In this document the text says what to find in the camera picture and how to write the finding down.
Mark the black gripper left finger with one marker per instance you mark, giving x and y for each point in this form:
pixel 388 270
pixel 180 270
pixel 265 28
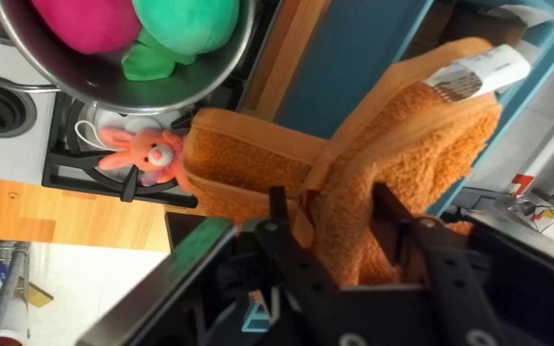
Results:
pixel 296 270

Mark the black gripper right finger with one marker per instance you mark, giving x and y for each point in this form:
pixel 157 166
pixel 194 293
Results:
pixel 442 270

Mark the orange terry towel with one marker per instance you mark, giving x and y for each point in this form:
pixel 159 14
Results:
pixel 404 141

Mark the pink orange bunny toy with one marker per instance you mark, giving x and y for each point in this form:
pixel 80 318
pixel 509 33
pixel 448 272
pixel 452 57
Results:
pixel 142 155

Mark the teal plastic bin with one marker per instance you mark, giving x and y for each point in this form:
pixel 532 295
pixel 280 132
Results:
pixel 340 70

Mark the wooden countertop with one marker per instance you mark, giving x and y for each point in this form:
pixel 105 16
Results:
pixel 96 218

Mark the black stove grate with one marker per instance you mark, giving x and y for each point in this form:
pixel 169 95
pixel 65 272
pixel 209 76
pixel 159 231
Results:
pixel 65 170

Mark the green plush ball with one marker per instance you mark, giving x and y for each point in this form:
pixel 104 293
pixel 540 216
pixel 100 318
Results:
pixel 186 22

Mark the stainless steel pot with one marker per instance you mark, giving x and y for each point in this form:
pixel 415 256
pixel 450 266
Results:
pixel 96 83

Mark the grey stove knob panel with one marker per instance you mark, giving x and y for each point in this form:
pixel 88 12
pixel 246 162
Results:
pixel 7 156

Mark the pink plush ball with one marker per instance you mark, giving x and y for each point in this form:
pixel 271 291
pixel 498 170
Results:
pixel 86 22

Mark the black metal railing frame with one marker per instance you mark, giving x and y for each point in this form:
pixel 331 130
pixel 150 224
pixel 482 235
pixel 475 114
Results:
pixel 161 289

